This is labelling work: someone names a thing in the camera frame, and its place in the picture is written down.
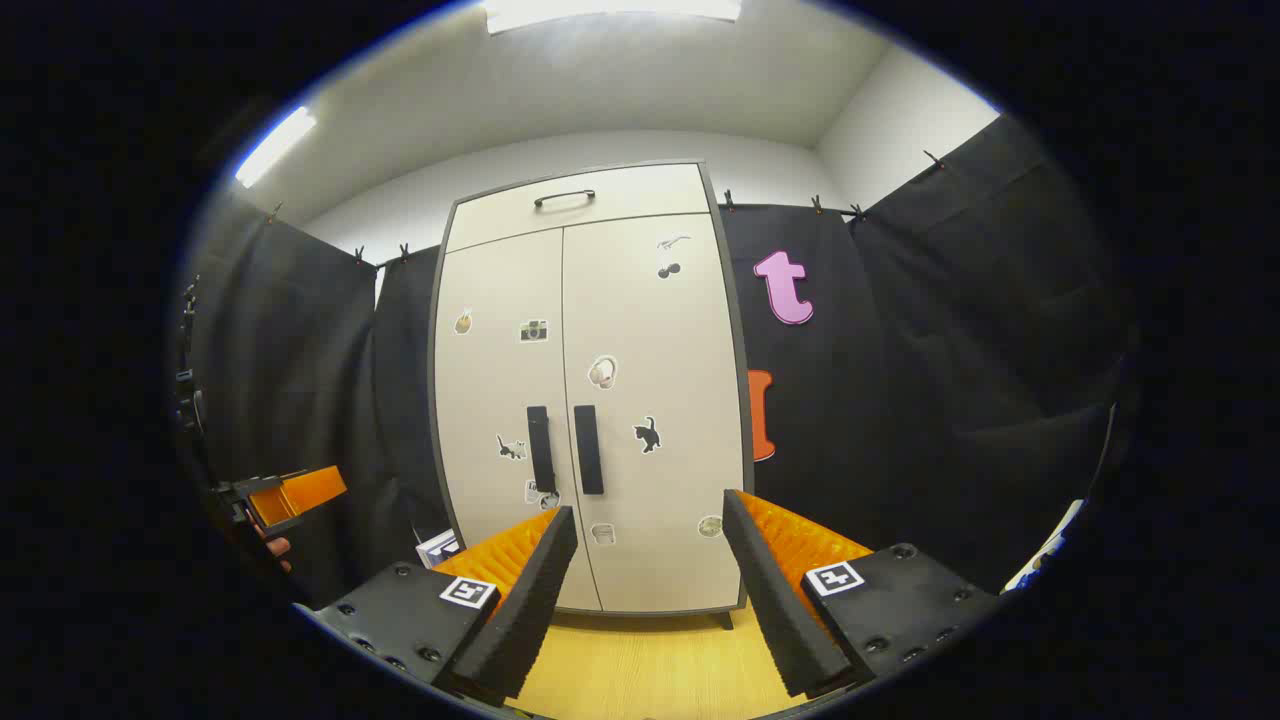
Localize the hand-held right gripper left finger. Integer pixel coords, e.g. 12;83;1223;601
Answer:
300;505;581;706

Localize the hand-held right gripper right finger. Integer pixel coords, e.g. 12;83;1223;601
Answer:
722;488;1003;699

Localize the grey double-door shoe cabinet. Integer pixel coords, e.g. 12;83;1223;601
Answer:
428;160;756;631

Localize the black door handle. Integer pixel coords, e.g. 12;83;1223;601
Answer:
573;404;606;496
527;405;557;496

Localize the beige cabinet door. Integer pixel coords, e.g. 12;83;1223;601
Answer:
432;228;603;613
562;212;749;613

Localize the dark equipment stand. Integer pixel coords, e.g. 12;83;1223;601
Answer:
175;278;208;441

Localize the white and blue box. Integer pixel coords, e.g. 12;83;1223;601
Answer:
415;530;463;571

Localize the black backdrop cloth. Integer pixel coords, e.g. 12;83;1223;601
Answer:
718;112;1136;596
185;190;451;606

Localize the white printed packet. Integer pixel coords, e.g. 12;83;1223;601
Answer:
1003;498;1088;593

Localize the ceiling light panel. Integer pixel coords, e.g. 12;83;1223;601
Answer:
483;0;743;36
234;106;318;189

